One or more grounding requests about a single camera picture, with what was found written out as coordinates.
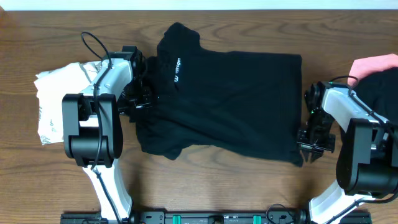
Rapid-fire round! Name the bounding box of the black t-shirt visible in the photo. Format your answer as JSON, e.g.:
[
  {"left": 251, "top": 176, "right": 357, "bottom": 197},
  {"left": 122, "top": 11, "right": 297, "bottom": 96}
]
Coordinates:
[{"left": 136, "top": 22, "right": 303, "bottom": 167}]

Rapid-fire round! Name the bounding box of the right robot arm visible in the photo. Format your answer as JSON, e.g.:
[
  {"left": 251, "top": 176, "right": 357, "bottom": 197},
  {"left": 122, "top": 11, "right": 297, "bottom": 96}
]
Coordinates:
[{"left": 293, "top": 81, "right": 397, "bottom": 223}]

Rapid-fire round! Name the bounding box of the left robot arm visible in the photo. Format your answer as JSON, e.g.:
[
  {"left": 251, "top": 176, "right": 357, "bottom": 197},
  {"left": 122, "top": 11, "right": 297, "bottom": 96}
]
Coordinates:
[{"left": 60, "top": 45, "right": 153, "bottom": 223}]

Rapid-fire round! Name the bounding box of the black clothes pile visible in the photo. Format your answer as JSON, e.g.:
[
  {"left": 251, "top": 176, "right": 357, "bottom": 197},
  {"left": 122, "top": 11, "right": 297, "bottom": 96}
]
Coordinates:
[{"left": 345, "top": 67, "right": 397, "bottom": 144}]

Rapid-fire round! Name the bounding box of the pink garment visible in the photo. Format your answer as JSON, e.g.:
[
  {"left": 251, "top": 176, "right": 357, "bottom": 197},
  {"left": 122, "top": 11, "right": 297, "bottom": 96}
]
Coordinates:
[{"left": 349, "top": 54, "right": 398, "bottom": 80}]

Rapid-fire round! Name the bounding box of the white patterned folded cloth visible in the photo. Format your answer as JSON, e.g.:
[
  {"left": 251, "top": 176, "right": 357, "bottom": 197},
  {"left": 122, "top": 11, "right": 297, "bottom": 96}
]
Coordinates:
[{"left": 34, "top": 61, "right": 101, "bottom": 145}]

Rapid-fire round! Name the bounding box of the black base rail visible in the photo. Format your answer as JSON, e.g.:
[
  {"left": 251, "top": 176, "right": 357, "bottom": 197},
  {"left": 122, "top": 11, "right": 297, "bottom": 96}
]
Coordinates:
[{"left": 60, "top": 205, "right": 373, "bottom": 224}]

